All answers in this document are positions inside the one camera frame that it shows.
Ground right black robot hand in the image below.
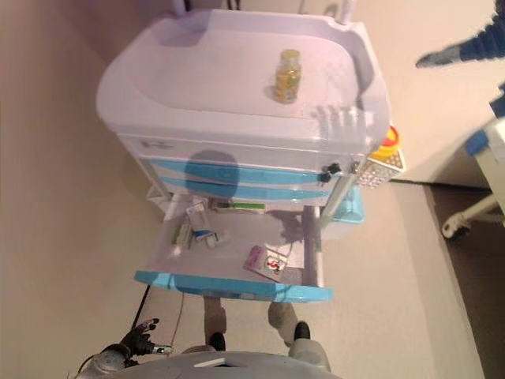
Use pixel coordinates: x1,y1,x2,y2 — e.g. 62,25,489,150
415,14,505,115

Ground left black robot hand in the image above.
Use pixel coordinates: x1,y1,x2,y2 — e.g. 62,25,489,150
119,317,174,359

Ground blue-fronted cart drawer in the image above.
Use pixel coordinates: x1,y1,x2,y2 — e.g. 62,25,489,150
133,190,335,306
144,159,345,187
156,174,337,205

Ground yellow medicine bottle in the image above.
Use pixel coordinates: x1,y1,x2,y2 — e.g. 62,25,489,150
272,48,304,104

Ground green white medicine box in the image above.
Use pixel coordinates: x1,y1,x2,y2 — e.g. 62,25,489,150
171,223,193,246

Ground flat blue white medicine box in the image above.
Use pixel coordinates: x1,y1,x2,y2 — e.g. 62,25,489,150
190,227,219,249

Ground small white medicine box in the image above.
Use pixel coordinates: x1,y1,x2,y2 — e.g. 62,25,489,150
206,231,230,250

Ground tall white blue medicine box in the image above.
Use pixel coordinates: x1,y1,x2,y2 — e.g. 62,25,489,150
185,198,209,235

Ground pink medicine packet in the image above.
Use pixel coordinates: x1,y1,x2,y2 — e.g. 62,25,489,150
242,244,268,274

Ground long green medicine box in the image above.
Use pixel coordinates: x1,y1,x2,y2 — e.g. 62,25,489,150
227,201,267,216

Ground blue bed clip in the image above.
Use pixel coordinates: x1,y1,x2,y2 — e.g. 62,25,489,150
464,129,491,158

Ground grey robot torso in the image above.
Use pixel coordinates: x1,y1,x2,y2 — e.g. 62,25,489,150
155,350,333,379

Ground white hospital bed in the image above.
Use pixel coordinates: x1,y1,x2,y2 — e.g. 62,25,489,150
440,113,505,241

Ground yellow sharps container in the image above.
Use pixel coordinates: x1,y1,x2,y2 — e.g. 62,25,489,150
372,125,402,162

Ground metal IV pole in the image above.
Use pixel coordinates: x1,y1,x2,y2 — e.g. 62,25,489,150
340,0,357,25

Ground white bag red print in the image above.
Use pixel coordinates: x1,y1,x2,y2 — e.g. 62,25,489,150
262,251,290,284

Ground right silver robot leg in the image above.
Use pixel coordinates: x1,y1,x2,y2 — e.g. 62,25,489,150
267,301,333,373

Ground white mesh basket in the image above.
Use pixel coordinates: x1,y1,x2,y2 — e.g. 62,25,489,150
353,151,408,191

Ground white bed caster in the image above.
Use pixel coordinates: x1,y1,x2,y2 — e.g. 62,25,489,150
440,214,471,241

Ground black cart keys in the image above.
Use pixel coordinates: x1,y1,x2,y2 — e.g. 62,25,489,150
316,161,343,190

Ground light blue waste bin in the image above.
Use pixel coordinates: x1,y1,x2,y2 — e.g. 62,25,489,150
326,184,367,227

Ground white medical cart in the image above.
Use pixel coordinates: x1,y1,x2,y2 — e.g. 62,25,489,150
96,7,392,306

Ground black floor cable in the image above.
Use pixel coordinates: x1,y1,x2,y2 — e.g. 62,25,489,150
133,283,152,329

